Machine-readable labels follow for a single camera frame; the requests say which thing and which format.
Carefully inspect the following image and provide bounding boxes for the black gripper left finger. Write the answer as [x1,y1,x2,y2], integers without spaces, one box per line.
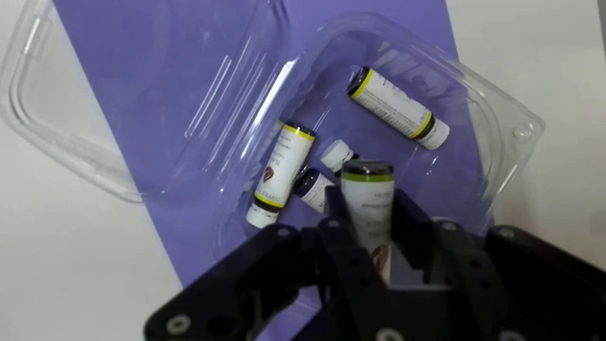
[145,186,395,341]

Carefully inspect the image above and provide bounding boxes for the purple mat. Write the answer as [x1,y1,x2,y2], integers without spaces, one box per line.
[54,0,495,341]

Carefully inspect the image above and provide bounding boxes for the clear plastic clamshell container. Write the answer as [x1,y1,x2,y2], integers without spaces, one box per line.
[0,0,548,255]

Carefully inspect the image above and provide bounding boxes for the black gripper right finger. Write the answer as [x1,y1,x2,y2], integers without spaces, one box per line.
[391,188,606,341]

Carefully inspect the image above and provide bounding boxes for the white bottle green band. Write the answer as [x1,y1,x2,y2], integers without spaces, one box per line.
[340,158,396,287]

